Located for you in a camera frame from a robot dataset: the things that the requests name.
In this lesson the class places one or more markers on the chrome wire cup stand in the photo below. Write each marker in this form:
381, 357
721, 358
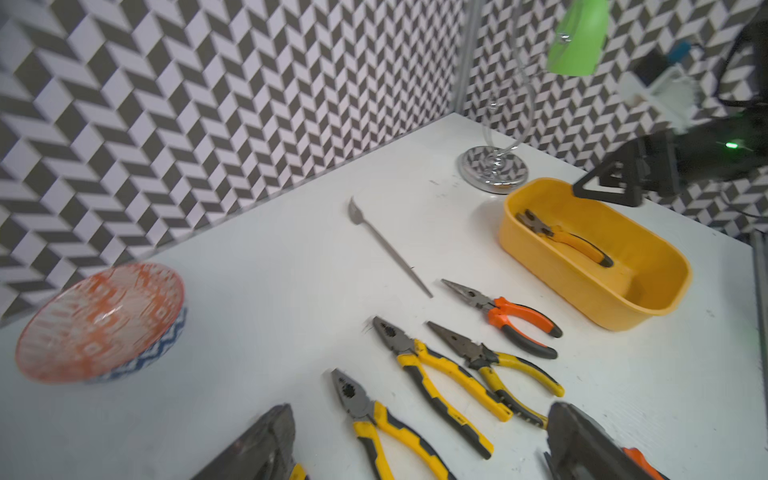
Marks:
490, 168

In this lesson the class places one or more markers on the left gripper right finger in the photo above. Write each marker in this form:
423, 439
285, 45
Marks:
579, 448

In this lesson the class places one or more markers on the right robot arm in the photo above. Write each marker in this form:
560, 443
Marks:
723, 148

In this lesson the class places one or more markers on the orange patterned small bowl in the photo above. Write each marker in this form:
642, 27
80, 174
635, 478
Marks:
105, 327

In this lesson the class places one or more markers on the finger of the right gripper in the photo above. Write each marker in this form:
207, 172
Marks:
618, 179

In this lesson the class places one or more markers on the orange cutter pliers in box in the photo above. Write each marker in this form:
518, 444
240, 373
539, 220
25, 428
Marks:
638, 458

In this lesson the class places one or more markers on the silver metal fork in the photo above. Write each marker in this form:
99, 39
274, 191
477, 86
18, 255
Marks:
357, 217

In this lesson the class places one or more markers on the yellow combination pliers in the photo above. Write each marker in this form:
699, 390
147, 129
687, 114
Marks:
298, 472

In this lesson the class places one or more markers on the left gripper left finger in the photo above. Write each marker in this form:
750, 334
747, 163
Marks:
263, 451

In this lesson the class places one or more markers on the yellow flat-nose pliers in box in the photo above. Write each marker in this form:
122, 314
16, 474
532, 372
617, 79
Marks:
559, 235

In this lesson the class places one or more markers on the orange long nose pliers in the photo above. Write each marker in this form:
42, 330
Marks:
499, 311

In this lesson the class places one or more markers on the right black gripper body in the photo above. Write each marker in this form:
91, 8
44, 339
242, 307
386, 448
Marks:
653, 164

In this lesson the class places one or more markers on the yellow plastic storage box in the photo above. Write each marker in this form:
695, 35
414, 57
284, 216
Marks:
649, 276

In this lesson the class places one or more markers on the green plastic goblet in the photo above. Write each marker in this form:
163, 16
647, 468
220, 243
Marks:
579, 39

